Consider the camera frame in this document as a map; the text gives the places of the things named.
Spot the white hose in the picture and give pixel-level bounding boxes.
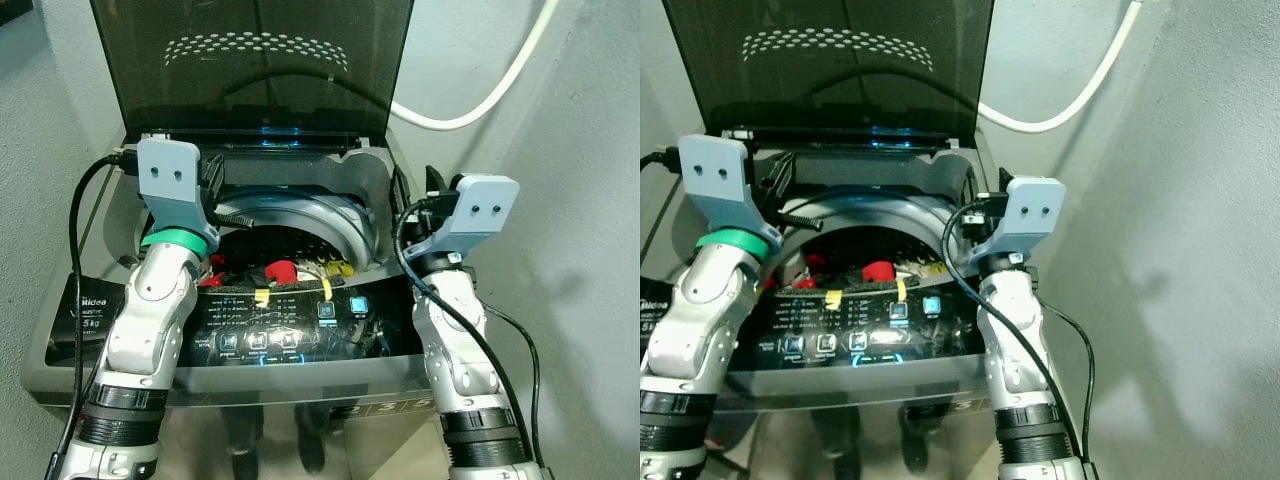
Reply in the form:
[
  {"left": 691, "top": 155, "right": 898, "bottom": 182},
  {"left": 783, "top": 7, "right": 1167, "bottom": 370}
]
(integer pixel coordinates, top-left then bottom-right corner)
[
  {"left": 388, "top": 0, "right": 561, "bottom": 133},
  {"left": 977, "top": 0, "right": 1144, "bottom": 135}
]

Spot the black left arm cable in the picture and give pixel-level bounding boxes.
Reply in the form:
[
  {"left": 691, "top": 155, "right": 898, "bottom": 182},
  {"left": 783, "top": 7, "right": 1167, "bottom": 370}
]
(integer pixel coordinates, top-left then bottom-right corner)
[
  {"left": 640, "top": 148, "right": 683, "bottom": 263},
  {"left": 45, "top": 150, "right": 137, "bottom": 480}
]

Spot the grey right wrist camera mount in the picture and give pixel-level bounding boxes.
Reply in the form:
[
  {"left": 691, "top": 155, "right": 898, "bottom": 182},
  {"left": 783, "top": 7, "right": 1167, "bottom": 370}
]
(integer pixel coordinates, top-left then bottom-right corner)
[
  {"left": 414, "top": 175, "right": 521, "bottom": 264},
  {"left": 970, "top": 175, "right": 1066, "bottom": 264}
]

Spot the grey top-load washing machine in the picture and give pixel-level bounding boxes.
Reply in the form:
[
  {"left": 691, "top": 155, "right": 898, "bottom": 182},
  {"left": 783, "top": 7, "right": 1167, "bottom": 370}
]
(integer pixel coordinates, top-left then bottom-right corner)
[
  {"left": 22, "top": 128, "right": 446, "bottom": 480},
  {"left": 640, "top": 125, "right": 1006, "bottom": 480}
]

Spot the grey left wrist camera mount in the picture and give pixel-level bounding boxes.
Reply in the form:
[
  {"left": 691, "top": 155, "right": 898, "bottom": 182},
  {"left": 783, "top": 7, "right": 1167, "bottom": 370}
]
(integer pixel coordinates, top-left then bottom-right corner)
[
  {"left": 678, "top": 135, "right": 782, "bottom": 247},
  {"left": 135, "top": 137, "right": 217, "bottom": 237}
]

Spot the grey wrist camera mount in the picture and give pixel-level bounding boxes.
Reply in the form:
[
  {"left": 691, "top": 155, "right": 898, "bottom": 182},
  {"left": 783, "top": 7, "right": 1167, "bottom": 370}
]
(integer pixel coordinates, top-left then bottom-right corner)
[
  {"left": 678, "top": 135, "right": 782, "bottom": 247},
  {"left": 135, "top": 137, "right": 217, "bottom": 237},
  {"left": 414, "top": 175, "right": 521, "bottom": 264},
  {"left": 970, "top": 175, "right": 1066, "bottom": 264}
]

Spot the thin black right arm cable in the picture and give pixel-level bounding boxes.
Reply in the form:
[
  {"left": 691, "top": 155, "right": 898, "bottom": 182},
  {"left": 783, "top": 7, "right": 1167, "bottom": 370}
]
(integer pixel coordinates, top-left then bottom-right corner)
[
  {"left": 1038, "top": 303, "right": 1097, "bottom": 436},
  {"left": 484, "top": 303, "right": 544, "bottom": 446}
]

